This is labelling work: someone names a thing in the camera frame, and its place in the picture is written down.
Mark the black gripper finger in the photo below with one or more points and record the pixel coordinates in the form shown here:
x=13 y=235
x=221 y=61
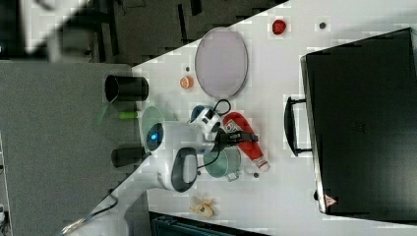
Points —
x=243 y=136

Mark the orange slice toy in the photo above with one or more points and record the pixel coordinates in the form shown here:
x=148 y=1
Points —
x=186 y=82

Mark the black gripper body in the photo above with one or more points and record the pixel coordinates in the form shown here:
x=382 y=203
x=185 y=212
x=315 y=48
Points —
x=222 y=140

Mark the green cup with handle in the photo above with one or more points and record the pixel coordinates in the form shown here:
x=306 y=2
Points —
x=224 y=164

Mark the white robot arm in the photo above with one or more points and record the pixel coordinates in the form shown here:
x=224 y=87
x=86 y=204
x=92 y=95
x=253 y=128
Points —
x=171 y=164

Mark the red strawberry toy on table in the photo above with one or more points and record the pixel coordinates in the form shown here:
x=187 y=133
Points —
x=278 y=27

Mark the green slotted spatula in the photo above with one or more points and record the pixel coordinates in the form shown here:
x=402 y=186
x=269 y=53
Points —
x=108 y=110

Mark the grey round plate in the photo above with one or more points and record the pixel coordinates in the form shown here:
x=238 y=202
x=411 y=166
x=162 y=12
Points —
x=221 y=63

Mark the black cup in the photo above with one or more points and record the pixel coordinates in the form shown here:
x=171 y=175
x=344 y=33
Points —
x=125 y=156

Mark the black pot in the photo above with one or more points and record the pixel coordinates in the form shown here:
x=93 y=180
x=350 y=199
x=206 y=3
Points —
x=121 y=88

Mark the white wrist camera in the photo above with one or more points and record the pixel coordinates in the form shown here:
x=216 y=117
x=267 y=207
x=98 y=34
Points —
x=207 y=119

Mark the red ketchup bottle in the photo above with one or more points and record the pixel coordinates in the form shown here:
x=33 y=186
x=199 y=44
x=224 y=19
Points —
x=241 y=130

